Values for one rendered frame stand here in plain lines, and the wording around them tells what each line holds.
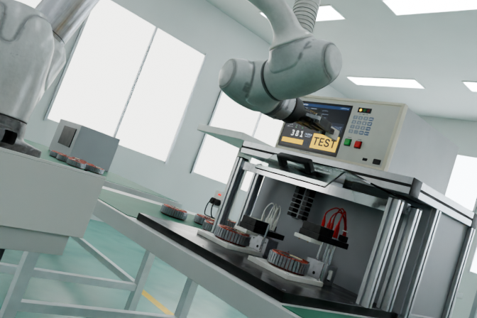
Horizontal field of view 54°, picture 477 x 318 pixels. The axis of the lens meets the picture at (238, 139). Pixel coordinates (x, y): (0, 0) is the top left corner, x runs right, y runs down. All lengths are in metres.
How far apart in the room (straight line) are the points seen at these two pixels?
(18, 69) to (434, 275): 1.21
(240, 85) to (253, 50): 6.27
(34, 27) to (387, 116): 0.94
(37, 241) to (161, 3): 5.67
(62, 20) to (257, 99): 0.49
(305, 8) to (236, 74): 2.00
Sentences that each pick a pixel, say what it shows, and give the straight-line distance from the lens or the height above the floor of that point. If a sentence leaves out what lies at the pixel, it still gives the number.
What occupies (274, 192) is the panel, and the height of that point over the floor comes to 0.98.
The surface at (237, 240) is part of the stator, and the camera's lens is 1.42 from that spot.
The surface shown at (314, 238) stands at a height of 0.88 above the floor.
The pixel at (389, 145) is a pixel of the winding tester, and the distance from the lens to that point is 1.36.
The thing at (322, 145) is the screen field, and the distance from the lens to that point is 1.49.
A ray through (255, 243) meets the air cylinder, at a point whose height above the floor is 0.80.
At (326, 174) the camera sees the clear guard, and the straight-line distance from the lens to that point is 1.12.
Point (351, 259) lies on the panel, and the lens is 1.49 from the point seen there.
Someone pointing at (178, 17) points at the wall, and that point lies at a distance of 6.56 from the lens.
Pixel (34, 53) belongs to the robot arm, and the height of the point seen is 1.04.
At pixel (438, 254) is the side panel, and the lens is 1.51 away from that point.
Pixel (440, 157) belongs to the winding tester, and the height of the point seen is 1.25.
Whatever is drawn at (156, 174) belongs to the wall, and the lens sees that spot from 6.54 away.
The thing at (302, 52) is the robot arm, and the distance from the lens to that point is 1.00.
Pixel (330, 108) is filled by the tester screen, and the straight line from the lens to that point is 1.53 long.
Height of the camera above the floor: 0.93
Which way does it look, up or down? 6 degrees up
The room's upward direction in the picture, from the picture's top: 20 degrees clockwise
